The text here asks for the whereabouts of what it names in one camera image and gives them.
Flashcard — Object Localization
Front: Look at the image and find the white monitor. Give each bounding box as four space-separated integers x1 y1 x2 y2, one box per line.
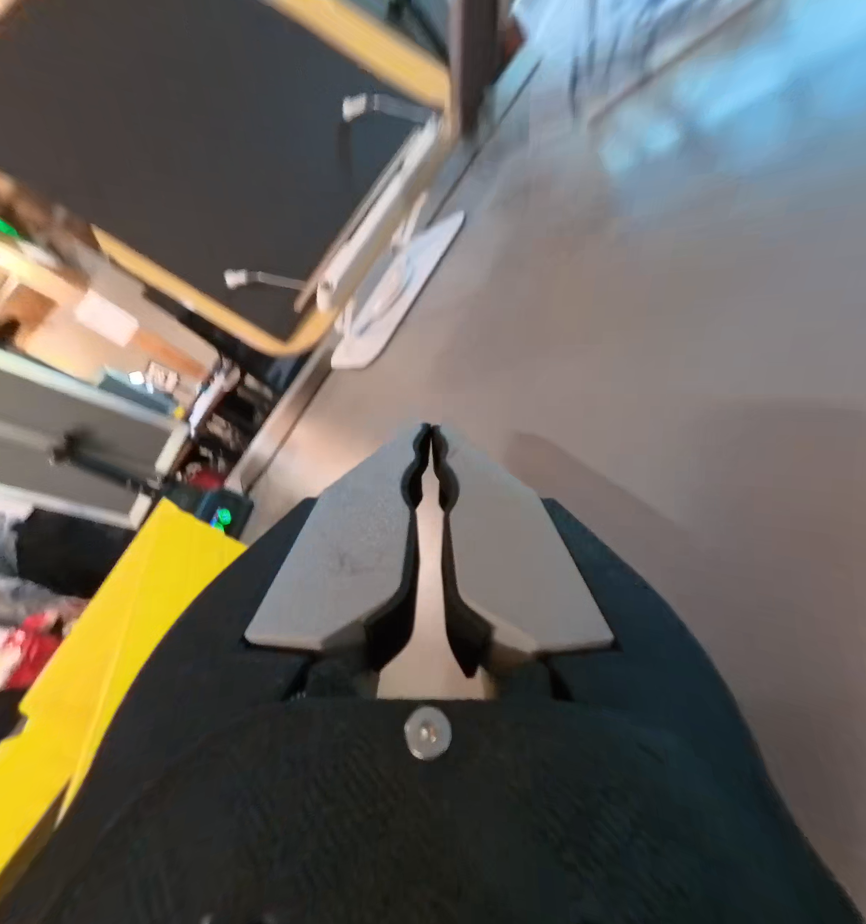
296 115 448 315

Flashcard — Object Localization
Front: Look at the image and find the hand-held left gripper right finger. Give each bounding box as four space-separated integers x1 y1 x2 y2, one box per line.
432 423 616 681

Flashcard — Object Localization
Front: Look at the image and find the black wood-rimmed table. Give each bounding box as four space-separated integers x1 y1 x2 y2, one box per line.
0 0 452 359

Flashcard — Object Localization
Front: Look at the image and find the grey cabinet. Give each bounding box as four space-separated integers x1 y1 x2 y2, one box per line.
0 343 190 528

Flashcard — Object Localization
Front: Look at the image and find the white monitor stand base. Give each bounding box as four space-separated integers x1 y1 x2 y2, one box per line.
331 209 467 371

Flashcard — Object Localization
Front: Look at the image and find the yellow plastic bin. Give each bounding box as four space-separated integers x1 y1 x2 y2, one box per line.
0 498 250 921

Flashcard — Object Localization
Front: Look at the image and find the black charger with green lights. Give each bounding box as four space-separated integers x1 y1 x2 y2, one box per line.
193 486 255 540

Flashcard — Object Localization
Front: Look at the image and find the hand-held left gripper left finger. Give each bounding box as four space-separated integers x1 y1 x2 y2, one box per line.
244 423 434 672

